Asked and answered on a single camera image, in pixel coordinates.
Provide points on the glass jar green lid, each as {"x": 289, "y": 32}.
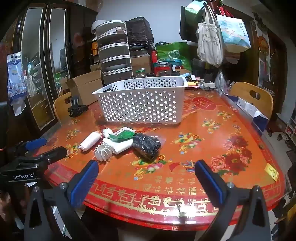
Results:
{"x": 140, "y": 73}

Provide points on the green shopping bag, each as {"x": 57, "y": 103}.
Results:
{"x": 175, "y": 54}

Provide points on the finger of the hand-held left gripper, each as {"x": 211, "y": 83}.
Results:
{"x": 55, "y": 154}
{"x": 35, "y": 143}

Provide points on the blue printed paper bag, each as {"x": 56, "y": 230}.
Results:
{"x": 233, "y": 32}

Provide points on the grey tiered storage container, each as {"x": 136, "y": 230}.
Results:
{"x": 113, "y": 53}

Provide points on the black packed socks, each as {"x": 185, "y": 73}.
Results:
{"x": 146, "y": 147}

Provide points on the wooden chair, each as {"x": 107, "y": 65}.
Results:
{"x": 240, "y": 90}
{"x": 60, "y": 104}

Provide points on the glass jar black lid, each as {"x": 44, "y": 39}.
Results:
{"x": 150, "y": 75}

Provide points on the blue hanging snack packet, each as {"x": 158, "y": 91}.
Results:
{"x": 15, "y": 76}

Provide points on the white ribbed ball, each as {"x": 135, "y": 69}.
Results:
{"x": 103, "y": 153}

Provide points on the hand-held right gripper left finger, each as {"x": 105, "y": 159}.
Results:
{"x": 85, "y": 183}

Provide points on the beige canvas tote bag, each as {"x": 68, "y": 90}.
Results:
{"x": 208, "y": 41}

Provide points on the white perforated plastic basket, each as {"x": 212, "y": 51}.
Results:
{"x": 138, "y": 104}

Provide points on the glass jar red lid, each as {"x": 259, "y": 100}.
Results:
{"x": 164, "y": 69}

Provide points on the dark mirrored wardrobe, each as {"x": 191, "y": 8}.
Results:
{"x": 34, "y": 69}

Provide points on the green box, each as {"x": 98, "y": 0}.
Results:
{"x": 194, "y": 9}

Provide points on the open cardboard box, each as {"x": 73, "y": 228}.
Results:
{"x": 87, "y": 88}

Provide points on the clear plastic bag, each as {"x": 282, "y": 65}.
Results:
{"x": 220, "y": 82}

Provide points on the white towel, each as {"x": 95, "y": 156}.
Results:
{"x": 118, "y": 146}
{"x": 90, "y": 141}

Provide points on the brown cardboard box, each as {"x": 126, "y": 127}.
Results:
{"x": 141, "y": 63}

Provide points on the white cartoon printed packet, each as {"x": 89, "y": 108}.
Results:
{"x": 123, "y": 129}

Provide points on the blue and white paper bag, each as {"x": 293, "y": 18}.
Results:
{"x": 259, "y": 118}

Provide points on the green packet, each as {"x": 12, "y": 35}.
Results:
{"x": 121, "y": 136}

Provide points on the black plastic bag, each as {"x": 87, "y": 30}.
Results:
{"x": 138, "y": 30}

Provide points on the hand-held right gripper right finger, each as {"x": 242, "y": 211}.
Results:
{"x": 209, "y": 183}

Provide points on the small white cloth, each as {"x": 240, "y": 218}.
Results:
{"x": 106, "y": 132}

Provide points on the yellow sticker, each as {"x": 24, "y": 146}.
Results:
{"x": 271, "y": 171}

